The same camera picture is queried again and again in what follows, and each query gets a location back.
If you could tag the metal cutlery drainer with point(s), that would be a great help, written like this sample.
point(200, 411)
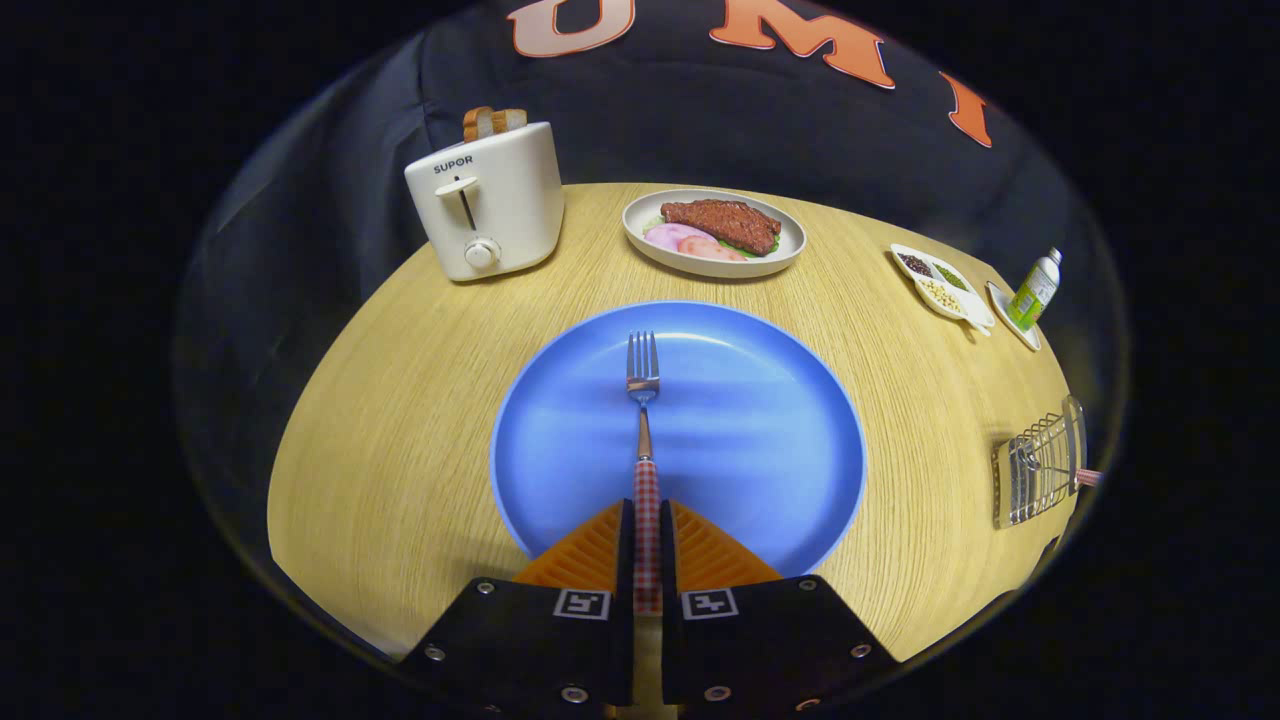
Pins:
point(1000, 490)

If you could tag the salmon pink ham slice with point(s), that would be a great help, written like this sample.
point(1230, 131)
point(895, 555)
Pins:
point(710, 250)

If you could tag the white divided dish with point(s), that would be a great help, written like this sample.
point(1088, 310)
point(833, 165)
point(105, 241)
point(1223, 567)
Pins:
point(975, 310)

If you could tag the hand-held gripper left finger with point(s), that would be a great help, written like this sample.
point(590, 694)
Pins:
point(628, 560)

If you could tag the white square coaster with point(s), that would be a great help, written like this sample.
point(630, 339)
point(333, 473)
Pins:
point(1000, 300)

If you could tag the yellow soybeans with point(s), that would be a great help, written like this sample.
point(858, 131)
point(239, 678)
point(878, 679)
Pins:
point(941, 296)

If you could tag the light pink ham slice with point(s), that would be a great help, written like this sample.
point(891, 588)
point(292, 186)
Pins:
point(665, 236)

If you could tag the black beans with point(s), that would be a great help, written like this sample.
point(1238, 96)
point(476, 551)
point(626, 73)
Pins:
point(914, 265)

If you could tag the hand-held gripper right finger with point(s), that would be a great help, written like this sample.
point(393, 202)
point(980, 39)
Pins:
point(667, 560)

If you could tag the blue round plate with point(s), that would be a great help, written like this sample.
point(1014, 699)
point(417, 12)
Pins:
point(760, 440)

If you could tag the toast slice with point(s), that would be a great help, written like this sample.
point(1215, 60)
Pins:
point(477, 124)
point(512, 121)

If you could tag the brown steak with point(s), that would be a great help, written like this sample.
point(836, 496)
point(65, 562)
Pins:
point(720, 222)

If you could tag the green lettuce leaf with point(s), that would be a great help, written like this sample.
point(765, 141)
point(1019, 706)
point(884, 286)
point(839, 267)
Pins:
point(760, 250)

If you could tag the green mung beans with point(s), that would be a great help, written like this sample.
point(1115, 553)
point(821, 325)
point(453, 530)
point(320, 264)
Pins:
point(951, 277)

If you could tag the beige oval plate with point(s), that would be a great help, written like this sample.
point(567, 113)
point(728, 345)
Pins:
point(635, 222)

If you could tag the cream toaster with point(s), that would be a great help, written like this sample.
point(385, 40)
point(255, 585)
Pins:
point(520, 200)

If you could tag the silver bottle green label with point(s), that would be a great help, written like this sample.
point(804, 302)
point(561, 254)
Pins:
point(1032, 292)

